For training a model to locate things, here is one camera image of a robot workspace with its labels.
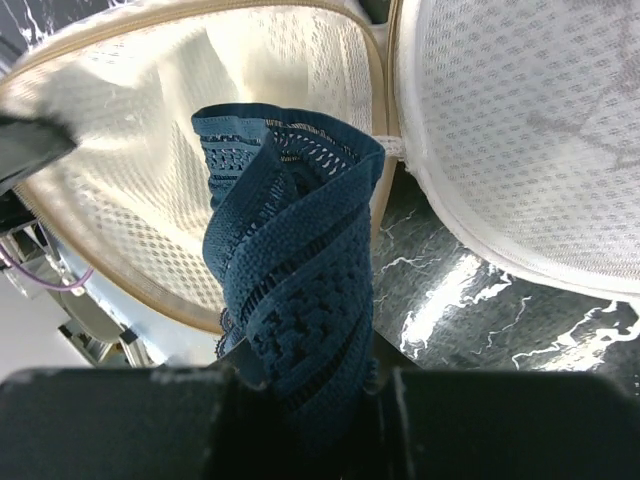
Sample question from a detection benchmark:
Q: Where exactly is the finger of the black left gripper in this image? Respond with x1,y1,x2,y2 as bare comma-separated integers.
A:
1,112,77,188

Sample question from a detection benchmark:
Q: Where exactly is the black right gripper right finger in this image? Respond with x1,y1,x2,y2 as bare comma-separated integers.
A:
369,370,639,479

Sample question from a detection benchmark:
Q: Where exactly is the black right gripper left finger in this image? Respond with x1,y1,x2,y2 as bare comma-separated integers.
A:
1,368,264,479

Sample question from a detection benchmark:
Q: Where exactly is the dark blue bra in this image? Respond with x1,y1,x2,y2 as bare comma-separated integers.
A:
191,103,385,455

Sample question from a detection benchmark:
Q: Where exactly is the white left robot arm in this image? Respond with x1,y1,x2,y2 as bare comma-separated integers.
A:
1,114,219,365

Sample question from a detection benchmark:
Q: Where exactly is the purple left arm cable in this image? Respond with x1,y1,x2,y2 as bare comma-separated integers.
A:
0,249,96,294

